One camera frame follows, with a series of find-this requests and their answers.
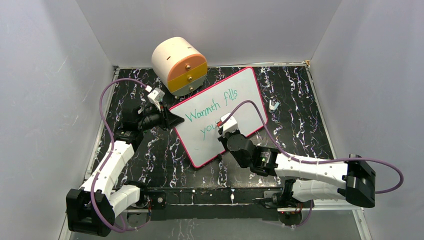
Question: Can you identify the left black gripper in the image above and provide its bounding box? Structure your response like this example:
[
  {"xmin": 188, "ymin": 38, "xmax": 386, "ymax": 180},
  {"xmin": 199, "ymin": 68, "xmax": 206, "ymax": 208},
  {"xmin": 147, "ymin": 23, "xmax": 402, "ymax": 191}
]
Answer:
[{"xmin": 138, "ymin": 102, "xmax": 184, "ymax": 132}]

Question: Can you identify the pink framed whiteboard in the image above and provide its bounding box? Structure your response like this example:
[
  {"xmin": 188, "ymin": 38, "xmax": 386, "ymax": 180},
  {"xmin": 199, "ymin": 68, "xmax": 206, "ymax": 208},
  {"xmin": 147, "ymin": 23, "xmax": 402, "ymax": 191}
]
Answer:
[{"xmin": 170, "ymin": 67, "xmax": 268, "ymax": 168}]

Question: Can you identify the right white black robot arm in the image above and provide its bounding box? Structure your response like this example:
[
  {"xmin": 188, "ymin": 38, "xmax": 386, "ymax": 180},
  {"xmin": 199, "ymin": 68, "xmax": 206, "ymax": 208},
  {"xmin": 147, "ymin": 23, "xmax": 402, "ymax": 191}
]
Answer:
[{"xmin": 218, "ymin": 130, "xmax": 376, "ymax": 208}]

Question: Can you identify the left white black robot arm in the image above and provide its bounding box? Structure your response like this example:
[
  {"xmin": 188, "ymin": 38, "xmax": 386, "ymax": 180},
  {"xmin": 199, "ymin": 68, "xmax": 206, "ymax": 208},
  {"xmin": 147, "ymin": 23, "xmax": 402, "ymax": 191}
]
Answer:
[{"xmin": 66, "ymin": 103, "xmax": 185, "ymax": 237}]

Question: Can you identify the cream cylindrical drawer box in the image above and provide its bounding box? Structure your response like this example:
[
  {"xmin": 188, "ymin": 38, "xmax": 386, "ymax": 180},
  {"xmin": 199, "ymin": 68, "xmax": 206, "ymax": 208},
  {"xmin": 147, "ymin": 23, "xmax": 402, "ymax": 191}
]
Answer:
[{"xmin": 151, "ymin": 36, "xmax": 208, "ymax": 97}]

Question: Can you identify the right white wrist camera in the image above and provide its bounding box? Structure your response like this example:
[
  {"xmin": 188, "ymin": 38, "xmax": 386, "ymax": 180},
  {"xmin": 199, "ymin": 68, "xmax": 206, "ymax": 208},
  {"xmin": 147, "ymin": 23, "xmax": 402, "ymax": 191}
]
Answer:
[{"xmin": 216, "ymin": 112, "xmax": 239, "ymax": 138}]

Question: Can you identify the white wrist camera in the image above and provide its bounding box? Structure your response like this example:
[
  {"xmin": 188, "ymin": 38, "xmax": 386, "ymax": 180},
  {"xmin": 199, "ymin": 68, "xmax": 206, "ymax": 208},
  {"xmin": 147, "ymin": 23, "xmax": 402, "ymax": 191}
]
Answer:
[
  {"xmin": 147, "ymin": 88, "xmax": 165, "ymax": 109},
  {"xmin": 216, "ymin": 112, "xmax": 239, "ymax": 138}
]

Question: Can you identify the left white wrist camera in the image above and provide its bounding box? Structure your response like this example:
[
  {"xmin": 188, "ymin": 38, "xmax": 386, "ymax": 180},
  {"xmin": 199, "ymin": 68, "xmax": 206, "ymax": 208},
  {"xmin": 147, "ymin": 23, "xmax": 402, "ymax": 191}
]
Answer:
[{"xmin": 147, "ymin": 88, "xmax": 165, "ymax": 109}]

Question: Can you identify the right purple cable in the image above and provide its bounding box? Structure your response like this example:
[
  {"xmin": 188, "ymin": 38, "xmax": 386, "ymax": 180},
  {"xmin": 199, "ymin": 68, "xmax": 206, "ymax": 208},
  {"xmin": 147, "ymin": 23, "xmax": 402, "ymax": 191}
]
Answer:
[{"xmin": 220, "ymin": 99, "xmax": 405, "ymax": 229}]

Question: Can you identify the purple cable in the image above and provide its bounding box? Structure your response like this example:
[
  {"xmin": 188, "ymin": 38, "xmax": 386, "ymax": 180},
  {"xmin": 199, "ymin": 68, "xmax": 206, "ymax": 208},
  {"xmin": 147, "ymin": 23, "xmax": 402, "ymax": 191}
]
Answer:
[
  {"xmin": 220, "ymin": 99, "xmax": 405, "ymax": 229},
  {"xmin": 90, "ymin": 78, "xmax": 152, "ymax": 234}
]

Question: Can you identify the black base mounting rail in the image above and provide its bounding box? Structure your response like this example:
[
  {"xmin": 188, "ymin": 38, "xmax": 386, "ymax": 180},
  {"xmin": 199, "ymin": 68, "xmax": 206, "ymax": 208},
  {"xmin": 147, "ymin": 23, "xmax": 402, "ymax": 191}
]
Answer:
[{"xmin": 127, "ymin": 187, "xmax": 302, "ymax": 226}]

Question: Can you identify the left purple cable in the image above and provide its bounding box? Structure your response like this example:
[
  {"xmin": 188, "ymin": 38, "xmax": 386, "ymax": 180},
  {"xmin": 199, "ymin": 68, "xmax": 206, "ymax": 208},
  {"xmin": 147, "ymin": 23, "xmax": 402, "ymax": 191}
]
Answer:
[{"xmin": 90, "ymin": 78, "xmax": 152, "ymax": 234}]

